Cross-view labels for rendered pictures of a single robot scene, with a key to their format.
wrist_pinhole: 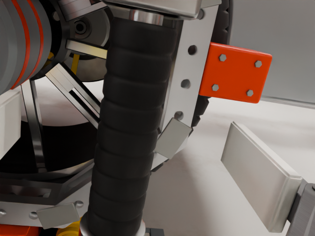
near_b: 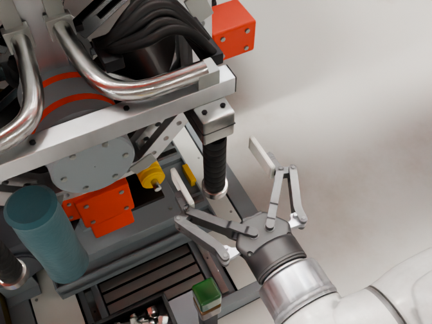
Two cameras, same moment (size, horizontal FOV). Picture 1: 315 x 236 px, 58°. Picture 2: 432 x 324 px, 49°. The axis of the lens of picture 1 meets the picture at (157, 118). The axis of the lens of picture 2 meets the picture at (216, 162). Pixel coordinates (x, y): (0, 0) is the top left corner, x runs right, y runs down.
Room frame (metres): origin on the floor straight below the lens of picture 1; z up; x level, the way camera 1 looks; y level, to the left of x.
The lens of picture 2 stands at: (-0.25, 0.14, 1.43)
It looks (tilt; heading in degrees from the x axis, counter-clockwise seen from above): 55 degrees down; 343
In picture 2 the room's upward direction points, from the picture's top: straight up
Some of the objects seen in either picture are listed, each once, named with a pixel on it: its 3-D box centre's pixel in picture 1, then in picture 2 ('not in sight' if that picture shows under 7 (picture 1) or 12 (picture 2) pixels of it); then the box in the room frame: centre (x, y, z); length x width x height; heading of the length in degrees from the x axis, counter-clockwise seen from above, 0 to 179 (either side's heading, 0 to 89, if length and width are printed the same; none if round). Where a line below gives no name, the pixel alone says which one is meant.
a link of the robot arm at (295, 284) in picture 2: not in sight; (296, 290); (-0.07, -0.02, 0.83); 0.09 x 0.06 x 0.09; 100
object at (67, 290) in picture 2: not in sight; (120, 209); (0.54, 0.21, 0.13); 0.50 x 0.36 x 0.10; 100
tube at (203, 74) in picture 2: not in sight; (125, 29); (0.26, 0.10, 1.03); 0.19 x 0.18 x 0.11; 10
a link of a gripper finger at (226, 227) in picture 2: not in sight; (220, 225); (0.05, 0.04, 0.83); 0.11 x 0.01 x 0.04; 51
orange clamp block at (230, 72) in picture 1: (227, 70); (225, 31); (0.42, -0.09, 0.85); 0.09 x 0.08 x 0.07; 100
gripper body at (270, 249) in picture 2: not in sight; (267, 244); (0.00, -0.01, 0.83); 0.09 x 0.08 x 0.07; 10
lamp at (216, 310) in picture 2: not in sight; (207, 304); (0.02, 0.07, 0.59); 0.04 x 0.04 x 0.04; 10
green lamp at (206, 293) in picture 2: not in sight; (206, 294); (0.02, 0.07, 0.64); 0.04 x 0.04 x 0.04; 10
